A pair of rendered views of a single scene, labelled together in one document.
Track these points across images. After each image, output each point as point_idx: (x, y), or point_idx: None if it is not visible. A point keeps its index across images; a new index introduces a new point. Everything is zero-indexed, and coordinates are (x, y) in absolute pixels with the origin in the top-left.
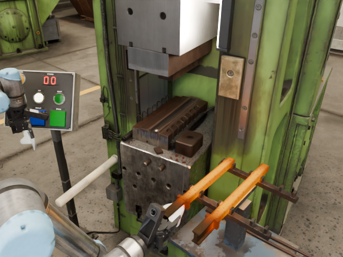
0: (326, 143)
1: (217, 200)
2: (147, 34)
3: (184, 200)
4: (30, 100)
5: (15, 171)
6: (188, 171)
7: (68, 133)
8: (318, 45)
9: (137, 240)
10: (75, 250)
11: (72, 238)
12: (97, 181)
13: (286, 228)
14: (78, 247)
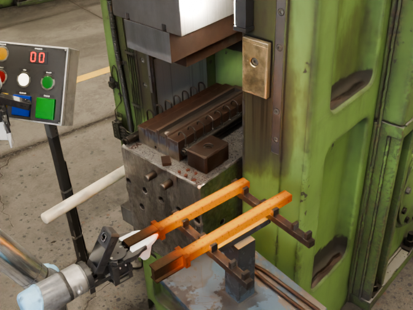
0: None
1: (254, 236)
2: (144, 5)
3: (157, 227)
4: (13, 82)
5: (21, 171)
6: (198, 192)
7: (101, 123)
8: (412, 20)
9: (82, 267)
10: (13, 270)
11: (8, 256)
12: (127, 195)
13: (388, 293)
14: (16, 267)
